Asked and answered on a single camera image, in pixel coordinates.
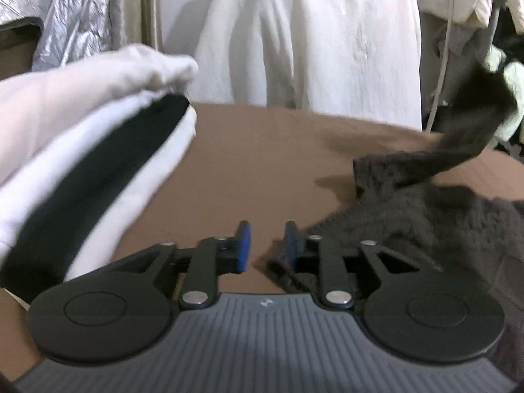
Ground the pale green hanging garment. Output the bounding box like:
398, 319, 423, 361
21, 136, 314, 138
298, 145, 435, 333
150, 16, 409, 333
484, 45, 523, 149

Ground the crumpled silver foil curtain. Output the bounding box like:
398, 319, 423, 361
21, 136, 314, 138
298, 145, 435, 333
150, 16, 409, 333
32, 0, 112, 72

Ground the brown bed sheet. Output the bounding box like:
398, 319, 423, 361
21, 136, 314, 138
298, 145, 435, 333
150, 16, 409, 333
0, 101, 524, 382

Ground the dark wooden window frame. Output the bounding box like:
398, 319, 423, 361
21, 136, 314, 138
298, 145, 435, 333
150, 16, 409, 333
0, 17, 43, 80

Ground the black folded garment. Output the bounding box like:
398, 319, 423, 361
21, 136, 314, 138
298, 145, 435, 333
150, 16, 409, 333
1, 94, 196, 303

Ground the dark grey knit sweater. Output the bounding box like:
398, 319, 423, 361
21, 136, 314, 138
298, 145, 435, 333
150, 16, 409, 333
264, 66, 523, 380

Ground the white cloth draped chair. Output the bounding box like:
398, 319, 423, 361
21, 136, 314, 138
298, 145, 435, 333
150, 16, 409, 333
188, 0, 422, 130

